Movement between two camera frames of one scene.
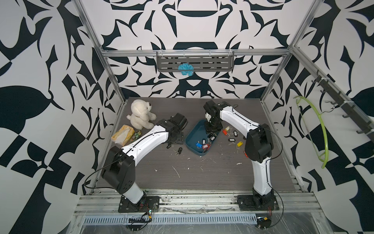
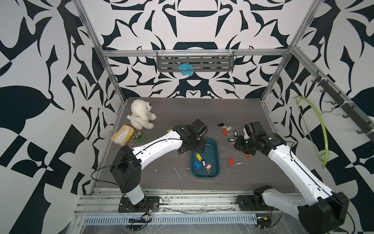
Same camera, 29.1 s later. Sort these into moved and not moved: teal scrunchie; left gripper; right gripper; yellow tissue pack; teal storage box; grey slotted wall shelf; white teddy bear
Moved: teal storage box; left gripper; right gripper
Not moved: teal scrunchie; grey slotted wall shelf; yellow tissue pack; white teddy bear
